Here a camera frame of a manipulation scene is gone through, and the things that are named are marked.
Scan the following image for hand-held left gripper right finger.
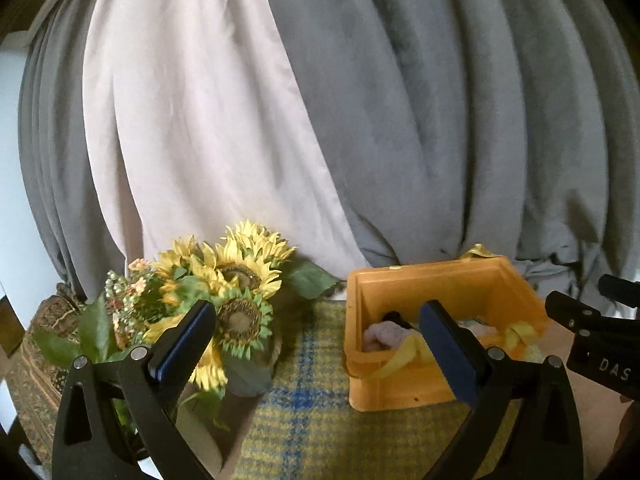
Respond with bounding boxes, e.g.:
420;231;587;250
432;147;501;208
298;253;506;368
419;300;585;480

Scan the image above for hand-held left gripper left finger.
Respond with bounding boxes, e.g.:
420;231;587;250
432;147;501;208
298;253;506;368
51;299;218;480

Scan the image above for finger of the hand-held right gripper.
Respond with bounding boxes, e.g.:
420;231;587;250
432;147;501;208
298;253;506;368
545;290;617;334
598;274;640;309

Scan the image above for black red white plush toy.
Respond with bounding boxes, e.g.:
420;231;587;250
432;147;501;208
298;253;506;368
382;311;417;332

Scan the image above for orange storage box yellow handles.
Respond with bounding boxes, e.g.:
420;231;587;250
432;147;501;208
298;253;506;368
344;243;549;412

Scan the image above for purple fluffy scrunchie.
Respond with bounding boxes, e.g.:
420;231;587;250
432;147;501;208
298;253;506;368
362;321;410;354

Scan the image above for sunflower bouquet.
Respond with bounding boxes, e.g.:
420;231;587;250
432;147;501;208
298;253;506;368
105;220;342;392

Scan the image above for green leafy plant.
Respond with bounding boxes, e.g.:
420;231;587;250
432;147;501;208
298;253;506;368
32;295;232;433

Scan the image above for patterned brown cloth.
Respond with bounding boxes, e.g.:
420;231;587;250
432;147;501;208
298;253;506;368
9;282;88;443

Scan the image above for yellow green plaid mat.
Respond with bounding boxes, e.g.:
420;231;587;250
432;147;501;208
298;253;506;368
220;300;528;480

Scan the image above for grey curtain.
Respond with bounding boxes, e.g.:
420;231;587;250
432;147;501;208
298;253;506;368
17;7;128;302
255;0;640;306

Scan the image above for pale pink curtain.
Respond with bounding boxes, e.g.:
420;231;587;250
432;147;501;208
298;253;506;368
82;0;398;303

